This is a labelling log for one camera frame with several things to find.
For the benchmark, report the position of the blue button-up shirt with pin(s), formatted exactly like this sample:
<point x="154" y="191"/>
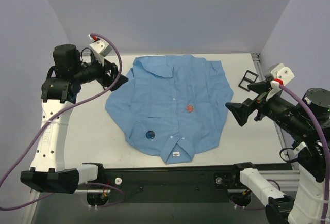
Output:
<point x="155" y="99"/>

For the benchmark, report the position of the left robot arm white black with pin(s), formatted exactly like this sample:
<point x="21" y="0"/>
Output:
<point x="47" y="173"/>

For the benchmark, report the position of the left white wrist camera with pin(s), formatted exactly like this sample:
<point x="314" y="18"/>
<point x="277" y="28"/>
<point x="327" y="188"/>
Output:
<point x="100" y="48"/>

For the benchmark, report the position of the red maple leaf brooch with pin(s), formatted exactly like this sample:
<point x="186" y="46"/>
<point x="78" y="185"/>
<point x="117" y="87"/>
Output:
<point x="190" y="108"/>

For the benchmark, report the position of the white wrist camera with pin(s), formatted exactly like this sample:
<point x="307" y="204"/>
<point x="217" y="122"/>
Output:
<point x="100" y="48"/>
<point x="278" y="75"/>

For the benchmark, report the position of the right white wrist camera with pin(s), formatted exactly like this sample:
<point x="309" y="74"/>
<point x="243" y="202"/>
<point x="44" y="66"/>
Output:
<point x="278" y="75"/>

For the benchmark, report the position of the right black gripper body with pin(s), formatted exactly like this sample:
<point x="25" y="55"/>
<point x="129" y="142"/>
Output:
<point x="252" y="105"/>

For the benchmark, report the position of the right black rectangular frame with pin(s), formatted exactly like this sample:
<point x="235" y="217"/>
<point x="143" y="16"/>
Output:
<point x="248" y="78"/>

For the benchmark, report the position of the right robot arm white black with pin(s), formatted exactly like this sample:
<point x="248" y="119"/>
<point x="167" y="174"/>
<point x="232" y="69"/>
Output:
<point x="307" y="123"/>

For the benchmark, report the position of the aluminium front rail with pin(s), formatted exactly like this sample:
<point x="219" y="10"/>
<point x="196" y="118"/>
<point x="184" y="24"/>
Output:
<point x="288" y="180"/>

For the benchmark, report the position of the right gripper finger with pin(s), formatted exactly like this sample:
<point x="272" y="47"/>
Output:
<point x="259" y="87"/>
<point x="240" y="111"/>

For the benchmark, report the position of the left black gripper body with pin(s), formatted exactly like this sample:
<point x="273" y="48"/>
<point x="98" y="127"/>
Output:
<point x="107" y="74"/>

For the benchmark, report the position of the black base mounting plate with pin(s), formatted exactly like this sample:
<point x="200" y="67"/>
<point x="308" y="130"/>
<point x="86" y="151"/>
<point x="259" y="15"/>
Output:
<point x="203" y="184"/>

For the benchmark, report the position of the round blue badge pin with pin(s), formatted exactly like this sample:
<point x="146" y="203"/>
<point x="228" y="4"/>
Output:
<point x="150" y="135"/>

